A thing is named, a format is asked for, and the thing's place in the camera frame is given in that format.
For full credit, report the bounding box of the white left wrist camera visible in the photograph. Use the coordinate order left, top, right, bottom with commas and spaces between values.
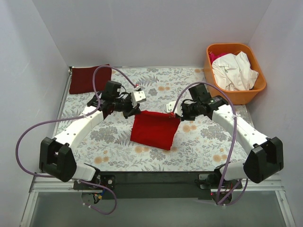
131, 89, 146, 108

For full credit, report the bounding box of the orange plastic basket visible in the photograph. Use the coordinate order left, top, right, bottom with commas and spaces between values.
204, 43, 267, 105

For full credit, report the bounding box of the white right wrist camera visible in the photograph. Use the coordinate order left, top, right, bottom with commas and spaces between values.
165, 101, 183, 118

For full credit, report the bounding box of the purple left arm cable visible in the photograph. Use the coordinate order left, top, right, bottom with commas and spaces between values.
15, 65, 141, 215

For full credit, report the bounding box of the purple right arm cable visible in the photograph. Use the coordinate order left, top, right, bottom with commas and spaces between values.
172, 81, 249, 206

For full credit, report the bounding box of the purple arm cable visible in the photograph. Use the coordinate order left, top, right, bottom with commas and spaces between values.
172, 81, 249, 206
15, 65, 141, 215

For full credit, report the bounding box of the pink garment in basket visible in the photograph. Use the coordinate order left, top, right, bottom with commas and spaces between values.
208, 52, 226, 64

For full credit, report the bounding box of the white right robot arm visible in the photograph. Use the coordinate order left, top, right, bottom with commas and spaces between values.
167, 82, 284, 188

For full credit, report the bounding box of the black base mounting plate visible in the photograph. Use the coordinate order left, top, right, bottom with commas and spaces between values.
72, 170, 244, 200

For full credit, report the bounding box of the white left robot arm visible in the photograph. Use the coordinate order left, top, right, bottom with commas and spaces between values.
39, 81, 146, 189

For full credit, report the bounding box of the bright red t shirt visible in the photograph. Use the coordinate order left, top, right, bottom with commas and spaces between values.
130, 111, 180, 150

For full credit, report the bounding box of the folded dark red t shirt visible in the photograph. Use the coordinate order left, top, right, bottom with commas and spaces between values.
69, 66, 112, 95

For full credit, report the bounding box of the cream white t shirt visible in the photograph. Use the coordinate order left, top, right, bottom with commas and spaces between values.
211, 51, 259, 91

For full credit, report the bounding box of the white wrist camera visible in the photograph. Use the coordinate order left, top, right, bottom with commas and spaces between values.
165, 101, 183, 118
131, 89, 146, 108

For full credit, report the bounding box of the aluminium frame rail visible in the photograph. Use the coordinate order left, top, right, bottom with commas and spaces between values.
20, 174, 295, 227

